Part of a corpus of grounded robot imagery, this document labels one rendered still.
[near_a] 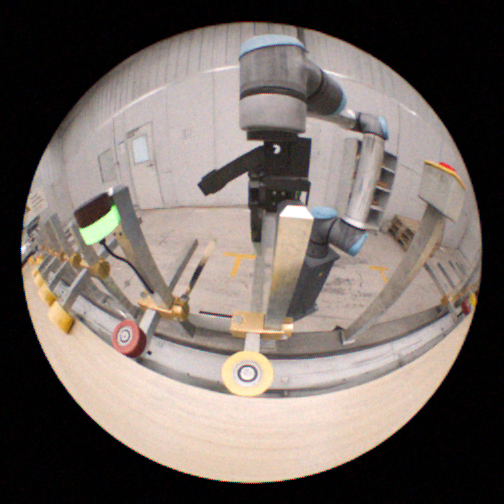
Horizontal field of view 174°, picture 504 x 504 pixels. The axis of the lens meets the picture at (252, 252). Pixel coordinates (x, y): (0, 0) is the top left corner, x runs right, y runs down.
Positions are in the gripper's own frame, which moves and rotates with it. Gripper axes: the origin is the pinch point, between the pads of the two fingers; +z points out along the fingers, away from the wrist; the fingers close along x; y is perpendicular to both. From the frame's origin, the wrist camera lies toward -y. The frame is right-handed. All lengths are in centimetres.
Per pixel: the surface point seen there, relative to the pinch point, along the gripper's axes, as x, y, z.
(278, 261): -9.6, 3.3, -5.6
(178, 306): -8.1, -16.8, 11.5
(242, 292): 62, -15, 99
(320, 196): 245, 100, 61
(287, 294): -9.6, 5.4, 0.8
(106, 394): -35.0, -24.4, 8.5
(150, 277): -9.0, -18.7, 1.1
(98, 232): -14.2, -18.0, -12.2
